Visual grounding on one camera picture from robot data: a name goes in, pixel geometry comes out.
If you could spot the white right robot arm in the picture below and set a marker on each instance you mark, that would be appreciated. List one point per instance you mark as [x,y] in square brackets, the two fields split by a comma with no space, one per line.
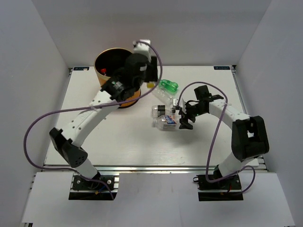
[249,135]

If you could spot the orange cylindrical bin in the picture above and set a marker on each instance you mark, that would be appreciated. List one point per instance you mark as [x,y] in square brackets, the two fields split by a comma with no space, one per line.
[111,60]

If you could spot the clear bottle blue label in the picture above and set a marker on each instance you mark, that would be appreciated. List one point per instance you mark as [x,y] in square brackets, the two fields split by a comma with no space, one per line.
[166,123]

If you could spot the clear bottle black label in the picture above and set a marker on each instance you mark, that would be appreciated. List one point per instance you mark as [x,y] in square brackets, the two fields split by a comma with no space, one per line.
[159,110]

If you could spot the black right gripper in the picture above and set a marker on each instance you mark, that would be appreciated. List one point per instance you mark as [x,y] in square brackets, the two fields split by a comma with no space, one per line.
[183,121]

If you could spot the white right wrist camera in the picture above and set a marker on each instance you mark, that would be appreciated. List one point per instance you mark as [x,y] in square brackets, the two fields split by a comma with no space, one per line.
[178,104]

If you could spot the clear bottle red label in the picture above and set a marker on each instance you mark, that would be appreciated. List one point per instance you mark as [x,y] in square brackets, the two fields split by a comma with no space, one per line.
[103,72]

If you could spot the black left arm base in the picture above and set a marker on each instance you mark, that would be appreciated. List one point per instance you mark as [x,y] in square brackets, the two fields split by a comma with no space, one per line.
[93,191]

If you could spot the clear bottle yellow cap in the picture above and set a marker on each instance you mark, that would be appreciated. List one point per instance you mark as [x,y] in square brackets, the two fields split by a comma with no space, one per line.
[150,85]

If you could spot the green plastic bottle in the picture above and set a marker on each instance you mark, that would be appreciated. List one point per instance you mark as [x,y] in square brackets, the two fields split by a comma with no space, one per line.
[168,85]

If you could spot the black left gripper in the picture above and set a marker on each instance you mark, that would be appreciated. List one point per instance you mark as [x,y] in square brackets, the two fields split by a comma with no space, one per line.
[153,75]

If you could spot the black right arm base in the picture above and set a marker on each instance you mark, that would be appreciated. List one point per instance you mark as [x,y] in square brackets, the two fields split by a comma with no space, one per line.
[226,190]

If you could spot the clear unlabelled plastic bottle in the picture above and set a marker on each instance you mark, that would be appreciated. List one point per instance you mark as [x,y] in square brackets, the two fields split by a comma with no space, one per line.
[163,95]

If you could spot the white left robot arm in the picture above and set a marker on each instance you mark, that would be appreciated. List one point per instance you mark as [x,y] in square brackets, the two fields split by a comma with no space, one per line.
[68,140]

